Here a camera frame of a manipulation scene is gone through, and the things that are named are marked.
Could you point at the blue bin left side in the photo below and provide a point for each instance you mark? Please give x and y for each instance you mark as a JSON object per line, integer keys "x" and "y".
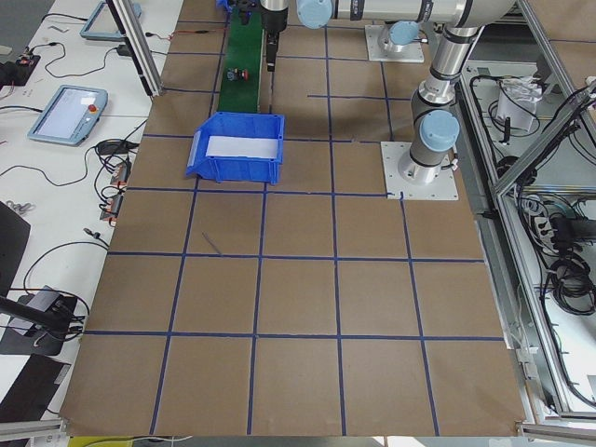
{"x": 245, "y": 169}

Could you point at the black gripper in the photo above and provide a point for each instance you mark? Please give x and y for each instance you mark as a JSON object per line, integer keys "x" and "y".
{"x": 273, "y": 20}

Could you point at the green conveyor belt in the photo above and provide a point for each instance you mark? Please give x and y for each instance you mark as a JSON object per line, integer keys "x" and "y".
{"x": 244, "y": 51}

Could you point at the teach pendant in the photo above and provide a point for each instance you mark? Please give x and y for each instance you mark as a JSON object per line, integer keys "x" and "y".
{"x": 101, "y": 26}
{"x": 70, "y": 115}

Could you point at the red push button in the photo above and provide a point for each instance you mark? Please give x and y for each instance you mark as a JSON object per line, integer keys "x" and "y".
{"x": 236, "y": 74}

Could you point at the near teach pendant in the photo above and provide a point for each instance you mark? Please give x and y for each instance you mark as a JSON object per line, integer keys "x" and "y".
{"x": 70, "y": 115}

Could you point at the white foam pad left bin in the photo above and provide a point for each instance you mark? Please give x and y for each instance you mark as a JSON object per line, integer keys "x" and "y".
{"x": 225, "y": 146}

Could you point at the aluminium frame post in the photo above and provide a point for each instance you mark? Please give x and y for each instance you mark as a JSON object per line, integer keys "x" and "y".
{"x": 130, "y": 28}

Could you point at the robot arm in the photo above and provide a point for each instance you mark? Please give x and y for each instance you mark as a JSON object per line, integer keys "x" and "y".
{"x": 436, "y": 129}
{"x": 396, "y": 36}

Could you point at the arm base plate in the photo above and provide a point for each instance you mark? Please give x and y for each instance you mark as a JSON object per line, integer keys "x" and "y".
{"x": 411, "y": 54}
{"x": 407, "y": 180}

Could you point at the far teach pendant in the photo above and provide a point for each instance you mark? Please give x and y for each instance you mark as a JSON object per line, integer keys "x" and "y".
{"x": 101, "y": 26}

